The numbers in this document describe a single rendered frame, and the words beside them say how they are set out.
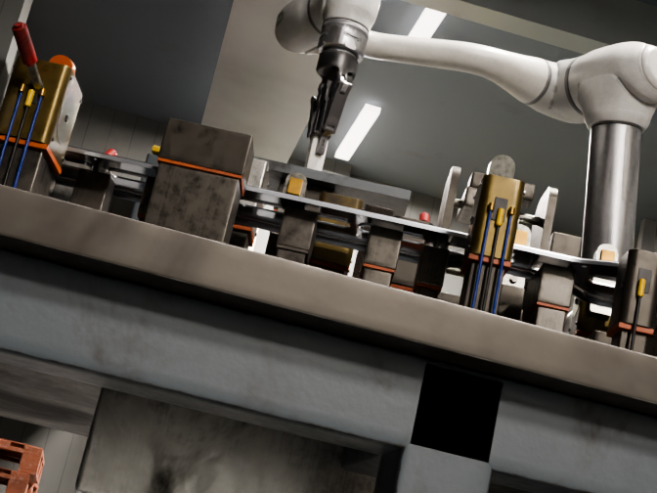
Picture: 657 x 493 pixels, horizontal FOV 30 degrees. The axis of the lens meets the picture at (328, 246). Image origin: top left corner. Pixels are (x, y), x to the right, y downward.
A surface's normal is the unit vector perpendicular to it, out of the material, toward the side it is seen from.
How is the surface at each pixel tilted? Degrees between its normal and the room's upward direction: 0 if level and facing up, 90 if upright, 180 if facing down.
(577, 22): 90
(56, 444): 90
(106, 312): 90
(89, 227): 90
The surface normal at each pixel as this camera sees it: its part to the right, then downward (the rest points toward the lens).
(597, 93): -0.80, -0.11
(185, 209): 0.04, -0.27
